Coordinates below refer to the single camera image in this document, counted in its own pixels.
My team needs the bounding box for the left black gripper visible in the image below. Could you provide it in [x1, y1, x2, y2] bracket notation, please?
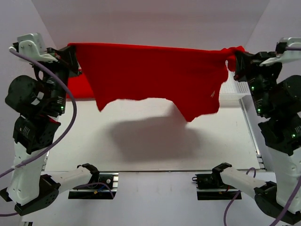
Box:
[33, 44, 83, 113]

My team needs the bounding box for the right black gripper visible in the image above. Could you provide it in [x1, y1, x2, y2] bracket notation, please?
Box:
[232, 49, 282, 114]

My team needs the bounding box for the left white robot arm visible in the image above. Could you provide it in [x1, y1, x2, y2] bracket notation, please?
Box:
[0, 46, 79, 216]

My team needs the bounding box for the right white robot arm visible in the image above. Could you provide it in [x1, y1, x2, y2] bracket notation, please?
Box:
[211, 51, 301, 225]

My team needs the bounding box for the folded red t-shirt stack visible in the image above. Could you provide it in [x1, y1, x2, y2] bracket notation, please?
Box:
[68, 71, 95, 99]

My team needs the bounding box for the white plastic basket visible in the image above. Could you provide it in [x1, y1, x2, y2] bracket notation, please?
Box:
[219, 71, 250, 107]

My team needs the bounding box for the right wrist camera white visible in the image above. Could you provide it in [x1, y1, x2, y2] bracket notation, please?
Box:
[260, 37, 301, 66]

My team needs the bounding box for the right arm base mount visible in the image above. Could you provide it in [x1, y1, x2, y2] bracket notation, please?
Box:
[192, 173, 238, 201]

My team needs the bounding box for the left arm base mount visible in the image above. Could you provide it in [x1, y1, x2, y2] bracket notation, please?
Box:
[68, 172, 119, 200]

